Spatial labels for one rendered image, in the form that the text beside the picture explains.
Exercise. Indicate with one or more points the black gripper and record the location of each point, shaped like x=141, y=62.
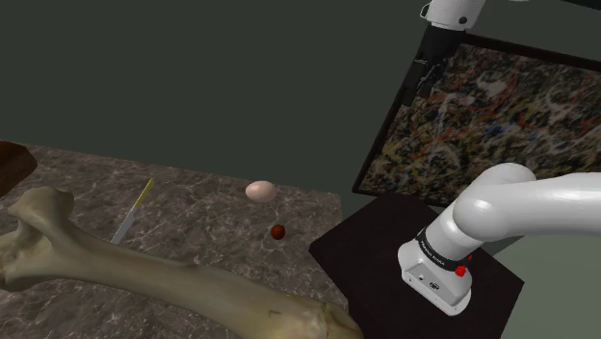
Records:
x=437, y=43

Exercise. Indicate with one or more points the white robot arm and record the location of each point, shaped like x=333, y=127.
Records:
x=497, y=209

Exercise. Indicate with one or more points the dark robot stand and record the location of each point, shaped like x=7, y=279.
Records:
x=375, y=263

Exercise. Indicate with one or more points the pale egg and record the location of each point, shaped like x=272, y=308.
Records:
x=261, y=191

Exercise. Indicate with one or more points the small dark red ball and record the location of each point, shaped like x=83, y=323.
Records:
x=278, y=232

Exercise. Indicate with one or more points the large pale bone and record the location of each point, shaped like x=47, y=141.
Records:
x=141, y=277

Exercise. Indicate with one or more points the dark brown wooden object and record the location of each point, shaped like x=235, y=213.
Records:
x=13, y=166

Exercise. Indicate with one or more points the abstract splatter wall painting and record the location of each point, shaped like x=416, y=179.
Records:
x=497, y=127

